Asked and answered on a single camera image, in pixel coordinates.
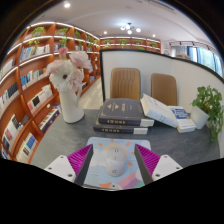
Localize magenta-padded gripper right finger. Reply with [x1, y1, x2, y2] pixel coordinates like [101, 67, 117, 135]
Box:
[134, 143, 184, 185]

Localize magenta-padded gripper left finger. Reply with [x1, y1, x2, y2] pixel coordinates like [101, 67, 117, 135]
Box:
[44, 143, 95, 187]

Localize grey white computer mouse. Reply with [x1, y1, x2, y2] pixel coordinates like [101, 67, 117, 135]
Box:
[105, 147, 127, 177]

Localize colourful cartoon print mouse pad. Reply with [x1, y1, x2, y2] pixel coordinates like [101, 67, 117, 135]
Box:
[82, 136, 153, 191]

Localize blue cover book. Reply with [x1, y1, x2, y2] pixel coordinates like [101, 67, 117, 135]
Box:
[168, 105, 197, 134]

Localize thick white book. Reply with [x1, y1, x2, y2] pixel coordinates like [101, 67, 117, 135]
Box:
[139, 93, 180, 129]

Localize white vase with pink flowers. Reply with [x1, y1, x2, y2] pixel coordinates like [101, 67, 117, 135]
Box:
[46, 46, 92, 124]

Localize green plant in white pot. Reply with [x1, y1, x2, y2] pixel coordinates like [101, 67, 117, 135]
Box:
[189, 85, 224, 143]

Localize tan upholstered chair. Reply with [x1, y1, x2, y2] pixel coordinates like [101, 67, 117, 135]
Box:
[150, 72, 178, 107]
[109, 67, 142, 101]

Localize orange wooden book shelf unit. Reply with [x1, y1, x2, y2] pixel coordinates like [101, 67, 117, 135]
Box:
[0, 21, 162, 165]

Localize white desk partition panel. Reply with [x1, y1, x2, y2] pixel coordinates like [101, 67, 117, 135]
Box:
[99, 49, 224, 158]

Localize window with curtains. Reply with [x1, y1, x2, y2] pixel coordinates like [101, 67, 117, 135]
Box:
[169, 40, 224, 78]

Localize multi-bulb ceiling lamp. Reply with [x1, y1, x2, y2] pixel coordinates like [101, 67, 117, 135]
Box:
[119, 22, 142, 35]

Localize recessed ceiling spotlights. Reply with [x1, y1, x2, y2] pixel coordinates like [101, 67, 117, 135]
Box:
[63, 1, 158, 38]

